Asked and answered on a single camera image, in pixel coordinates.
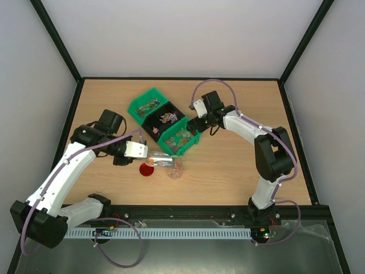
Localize red jar lid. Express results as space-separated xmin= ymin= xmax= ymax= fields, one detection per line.
xmin=139 ymin=163 xmax=155 ymax=177

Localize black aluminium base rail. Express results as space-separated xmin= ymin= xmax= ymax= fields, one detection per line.
xmin=110 ymin=205 xmax=332 ymax=228

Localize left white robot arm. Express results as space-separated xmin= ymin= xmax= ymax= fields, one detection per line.
xmin=10 ymin=110 xmax=147 ymax=256

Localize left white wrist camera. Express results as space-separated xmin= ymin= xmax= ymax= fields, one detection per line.
xmin=124 ymin=141 xmax=149 ymax=159

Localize clear glass jar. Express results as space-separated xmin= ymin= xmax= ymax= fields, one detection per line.
xmin=168 ymin=156 xmax=183 ymax=179

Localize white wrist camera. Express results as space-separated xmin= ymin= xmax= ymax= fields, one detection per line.
xmin=124 ymin=141 xmax=149 ymax=159
xmin=189 ymin=99 xmax=208 ymax=118

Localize green bin star candies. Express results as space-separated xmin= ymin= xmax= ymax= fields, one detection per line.
xmin=157 ymin=117 xmax=201 ymax=156

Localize black bin lollipops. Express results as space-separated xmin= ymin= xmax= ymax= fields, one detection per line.
xmin=142 ymin=101 xmax=185 ymax=143

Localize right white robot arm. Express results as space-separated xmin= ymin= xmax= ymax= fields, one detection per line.
xmin=186 ymin=91 xmax=298 ymax=224

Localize metal candy scoop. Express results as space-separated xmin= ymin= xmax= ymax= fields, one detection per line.
xmin=145 ymin=151 xmax=173 ymax=168

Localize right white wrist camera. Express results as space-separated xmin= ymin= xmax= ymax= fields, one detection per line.
xmin=189 ymin=99 xmax=208 ymax=118

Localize green bin wrapped candies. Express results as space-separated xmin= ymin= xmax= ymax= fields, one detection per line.
xmin=128 ymin=87 xmax=169 ymax=125

